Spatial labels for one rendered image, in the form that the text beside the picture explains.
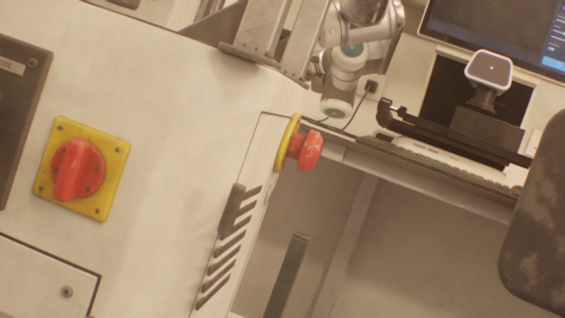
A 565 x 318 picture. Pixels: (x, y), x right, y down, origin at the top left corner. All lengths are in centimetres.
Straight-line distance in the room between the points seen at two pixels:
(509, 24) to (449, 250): 84
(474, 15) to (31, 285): 163
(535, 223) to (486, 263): 111
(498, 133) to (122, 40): 139
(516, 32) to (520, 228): 73
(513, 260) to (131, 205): 100
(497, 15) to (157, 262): 159
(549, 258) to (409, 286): 118
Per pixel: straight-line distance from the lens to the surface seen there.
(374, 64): 173
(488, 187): 164
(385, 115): 174
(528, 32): 203
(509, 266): 143
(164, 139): 52
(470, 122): 183
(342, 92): 182
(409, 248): 253
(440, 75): 209
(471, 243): 252
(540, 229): 142
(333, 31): 153
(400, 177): 171
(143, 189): 53
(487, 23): 203
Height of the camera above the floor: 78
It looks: 4 degrees down
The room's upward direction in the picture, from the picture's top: 20 degrees clockwise
